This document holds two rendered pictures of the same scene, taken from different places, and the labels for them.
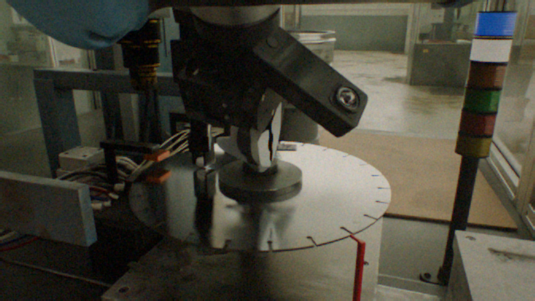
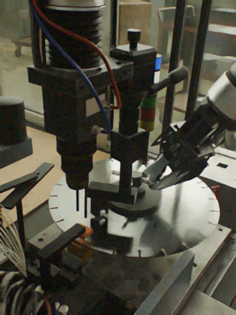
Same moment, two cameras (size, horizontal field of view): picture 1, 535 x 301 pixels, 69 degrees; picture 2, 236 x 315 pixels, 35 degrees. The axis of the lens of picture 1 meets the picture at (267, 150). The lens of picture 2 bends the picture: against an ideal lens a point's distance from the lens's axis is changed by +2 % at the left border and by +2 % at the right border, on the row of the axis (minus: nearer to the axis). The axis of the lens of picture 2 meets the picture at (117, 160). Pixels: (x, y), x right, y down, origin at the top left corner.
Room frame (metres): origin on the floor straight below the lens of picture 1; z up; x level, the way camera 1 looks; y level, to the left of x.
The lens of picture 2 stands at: (0.33, 0.60, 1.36)
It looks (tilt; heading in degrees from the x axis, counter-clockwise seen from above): 29 degrees down; 287
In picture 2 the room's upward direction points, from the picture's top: 3 degrees clockwise
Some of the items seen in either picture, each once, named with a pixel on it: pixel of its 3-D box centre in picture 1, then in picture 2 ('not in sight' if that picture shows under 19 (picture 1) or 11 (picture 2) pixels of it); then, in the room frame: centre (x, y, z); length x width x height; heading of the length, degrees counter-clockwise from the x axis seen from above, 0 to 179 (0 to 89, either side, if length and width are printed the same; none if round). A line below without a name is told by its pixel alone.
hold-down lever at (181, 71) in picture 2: not in sight; (158, 78); (0.43, 0.06, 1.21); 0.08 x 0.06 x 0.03; 72
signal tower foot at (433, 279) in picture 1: (448, 275); not in sight; (0.52, -0.29, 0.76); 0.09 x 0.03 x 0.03; 72
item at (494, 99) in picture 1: (481, 98); (148, 99); (0.52, -0.29, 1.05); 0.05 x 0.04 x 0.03; 162
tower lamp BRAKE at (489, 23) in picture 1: (495, 23); (151, 61); (0.52, -0.29, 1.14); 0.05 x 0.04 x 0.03; 162
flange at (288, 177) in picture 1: (260, 170); (133, 191); (0.47, 0.01, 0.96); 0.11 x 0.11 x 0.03
